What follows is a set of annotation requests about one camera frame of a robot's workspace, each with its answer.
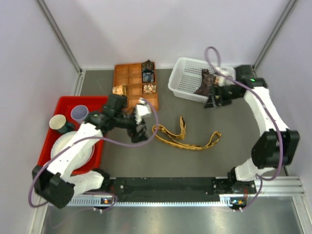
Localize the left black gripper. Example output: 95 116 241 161
116 110 150 143

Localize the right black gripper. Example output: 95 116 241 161
204 83 243 110

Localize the yellow insect print tie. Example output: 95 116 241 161
152 115 222 152

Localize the orange tan tie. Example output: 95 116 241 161
112 84 127 96

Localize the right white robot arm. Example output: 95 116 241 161
204 65 300 193

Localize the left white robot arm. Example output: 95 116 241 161
28 94 156 209

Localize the dark brown paisley tie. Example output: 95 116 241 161
195 69 216 97

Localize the colourful dotted tie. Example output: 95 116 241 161
214 76 226 87

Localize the white plastic basket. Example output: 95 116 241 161
168 57 215 103

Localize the rolled blue black tie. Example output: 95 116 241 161
142 70 155 83

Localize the wooden compartment tray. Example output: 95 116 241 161
113 63 159 111

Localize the lilac plastic cup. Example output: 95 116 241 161
70 105 89 124

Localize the rolled dark tie top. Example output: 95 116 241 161
141 60 154 72

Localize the dark green cup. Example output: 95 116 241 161
59 122 75 134

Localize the white plate stack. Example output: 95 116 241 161
50 131 95 169

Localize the beige paper cup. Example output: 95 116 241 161
49 114 67 134

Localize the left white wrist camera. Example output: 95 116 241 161
135 97 152 125

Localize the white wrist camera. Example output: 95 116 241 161
135 97 152 125
214 75 233 87

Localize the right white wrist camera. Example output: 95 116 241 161
214 75 233 87

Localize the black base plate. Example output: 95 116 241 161
99 177 256 195

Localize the grey slotted cable duct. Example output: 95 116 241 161
67 195 233 207

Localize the aluminium frame rail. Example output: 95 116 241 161
39 176 305 197

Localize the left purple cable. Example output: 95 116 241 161
28 98 160 212

